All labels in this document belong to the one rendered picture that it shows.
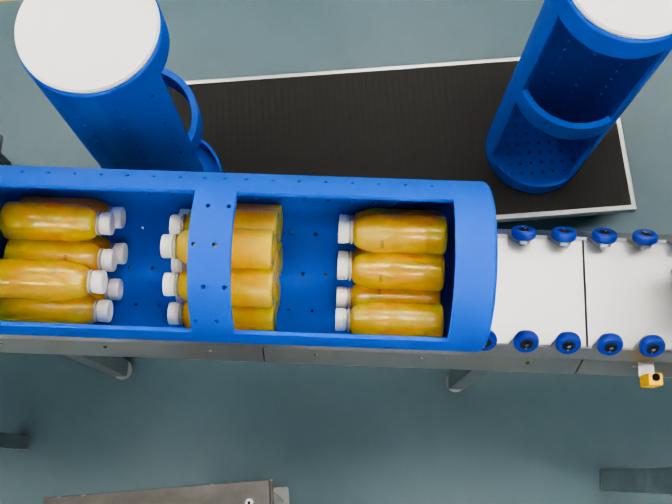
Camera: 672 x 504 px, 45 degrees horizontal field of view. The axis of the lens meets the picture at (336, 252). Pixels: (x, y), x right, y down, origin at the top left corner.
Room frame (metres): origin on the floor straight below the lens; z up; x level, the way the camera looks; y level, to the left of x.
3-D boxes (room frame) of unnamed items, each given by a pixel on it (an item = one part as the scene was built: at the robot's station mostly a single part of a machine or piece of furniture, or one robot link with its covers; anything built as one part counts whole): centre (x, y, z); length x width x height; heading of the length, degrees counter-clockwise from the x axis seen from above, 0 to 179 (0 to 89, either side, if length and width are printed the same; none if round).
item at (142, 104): (0.84, 0.47, 0.59); 0.28 x 0.28 x 0.88
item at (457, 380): (0.26, -0.34, 0.31); 0.06 x 0.06 x 0.63; 87
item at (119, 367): (0.31, 0.64, 0.31); 0.06 x 0.06 x 0.63; 87
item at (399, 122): (0.95, -0.12, 0.07); 1.50 x 0.52 x 0.15; 93
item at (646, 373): (0.18, -0.57, 0.92); 0.08 x 0.03 x 0.05; 177
